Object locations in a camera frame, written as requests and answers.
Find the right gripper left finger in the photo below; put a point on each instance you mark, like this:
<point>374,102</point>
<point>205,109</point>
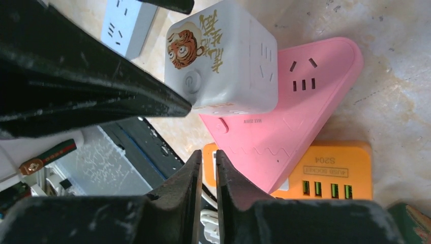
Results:
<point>167,214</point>

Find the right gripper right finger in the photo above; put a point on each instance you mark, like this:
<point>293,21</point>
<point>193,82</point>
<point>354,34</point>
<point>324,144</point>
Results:
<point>249,215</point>

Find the green cube socket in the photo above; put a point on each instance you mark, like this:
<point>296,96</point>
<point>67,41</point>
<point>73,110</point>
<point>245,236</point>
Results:
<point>413,225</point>

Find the orange power strip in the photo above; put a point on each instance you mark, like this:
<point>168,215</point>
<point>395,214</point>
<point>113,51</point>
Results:
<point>331,170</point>

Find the white cube socket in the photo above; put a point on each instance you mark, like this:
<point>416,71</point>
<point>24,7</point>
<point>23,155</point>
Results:
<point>223,61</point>

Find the pink triangular power strip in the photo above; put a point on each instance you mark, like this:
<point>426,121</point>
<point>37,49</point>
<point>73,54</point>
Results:
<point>313,79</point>

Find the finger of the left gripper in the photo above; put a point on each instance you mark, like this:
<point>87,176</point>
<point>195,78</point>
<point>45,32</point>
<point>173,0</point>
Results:
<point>55,77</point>
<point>179,6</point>

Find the blue power strip with cable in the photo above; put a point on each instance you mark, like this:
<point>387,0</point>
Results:
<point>125,26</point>

